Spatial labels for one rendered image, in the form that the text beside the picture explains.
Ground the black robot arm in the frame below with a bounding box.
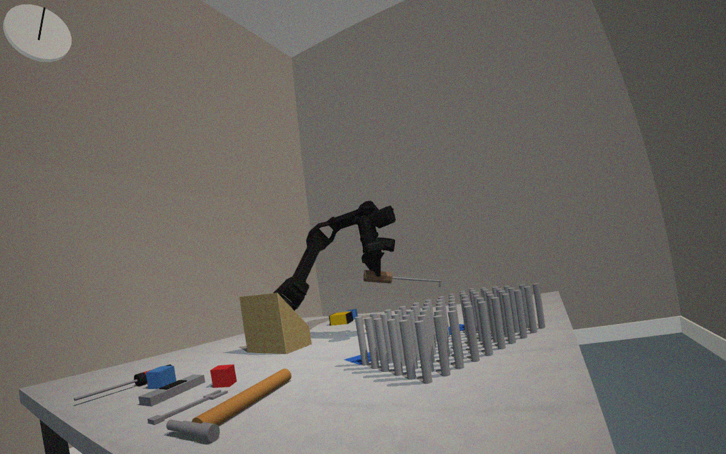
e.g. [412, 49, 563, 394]
[273, 201, 396, 311]

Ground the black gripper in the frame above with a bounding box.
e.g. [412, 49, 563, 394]
[360, 230, 386, 277]

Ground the wooden-handled hammer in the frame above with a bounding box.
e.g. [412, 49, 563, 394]
[166, 369, 292, 442]

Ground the blue flat strip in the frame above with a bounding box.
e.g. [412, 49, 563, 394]
[344, 324, 465, 365]

